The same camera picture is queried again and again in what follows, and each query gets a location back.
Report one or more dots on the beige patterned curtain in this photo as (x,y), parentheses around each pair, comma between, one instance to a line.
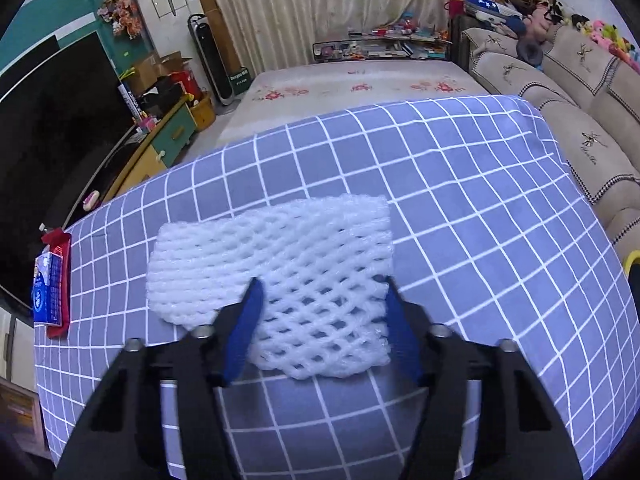
(350,10)

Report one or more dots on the blue checked tablecloth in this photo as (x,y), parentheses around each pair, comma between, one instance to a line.
(475,210)

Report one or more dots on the large black television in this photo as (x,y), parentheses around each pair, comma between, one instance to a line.
(55,150)

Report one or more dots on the white foam net sleeve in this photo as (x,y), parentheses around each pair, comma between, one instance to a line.
(300,260)

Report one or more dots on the floral bed mattress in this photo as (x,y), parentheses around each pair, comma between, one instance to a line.
(350,90)

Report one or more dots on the white plastic drawer unit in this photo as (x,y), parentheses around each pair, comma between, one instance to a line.
(20,360)

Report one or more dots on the hanging flower decoration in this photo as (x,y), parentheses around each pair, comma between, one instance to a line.
(120,12)

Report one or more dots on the small green box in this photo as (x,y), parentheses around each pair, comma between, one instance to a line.
(239,81)

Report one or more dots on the low cluttered shelf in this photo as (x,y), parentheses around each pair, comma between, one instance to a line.
(380,46)

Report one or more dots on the small pink dish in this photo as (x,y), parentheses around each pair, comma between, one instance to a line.
(91,200)

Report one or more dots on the beige embroidered sofa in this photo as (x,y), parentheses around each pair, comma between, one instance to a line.
(565,110)

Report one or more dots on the black tower fan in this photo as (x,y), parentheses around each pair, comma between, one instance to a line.
(212,60)

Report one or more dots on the pile of plush toys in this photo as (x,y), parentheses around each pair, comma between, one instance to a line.
(595,25)

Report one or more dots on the yellow bucket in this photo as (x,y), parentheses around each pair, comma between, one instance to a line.
(203,110)

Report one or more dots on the open cardboard boxes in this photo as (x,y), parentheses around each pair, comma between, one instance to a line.
(155,72)

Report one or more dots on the green and yellow television cabinet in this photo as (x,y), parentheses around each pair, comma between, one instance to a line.
(160,140)

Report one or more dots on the red tray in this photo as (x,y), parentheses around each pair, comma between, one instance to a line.
(65,285)

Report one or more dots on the blue starred bag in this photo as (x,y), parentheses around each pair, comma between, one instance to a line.
(492,7)

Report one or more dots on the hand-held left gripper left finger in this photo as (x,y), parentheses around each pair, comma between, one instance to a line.
(245,325)

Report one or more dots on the blue tissue pack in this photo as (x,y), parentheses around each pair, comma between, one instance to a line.
(47,287)

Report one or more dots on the black bin with yellow rim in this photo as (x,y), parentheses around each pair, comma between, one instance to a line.
(632,265)

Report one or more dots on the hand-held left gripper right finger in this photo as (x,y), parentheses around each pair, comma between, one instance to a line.
(402,335)

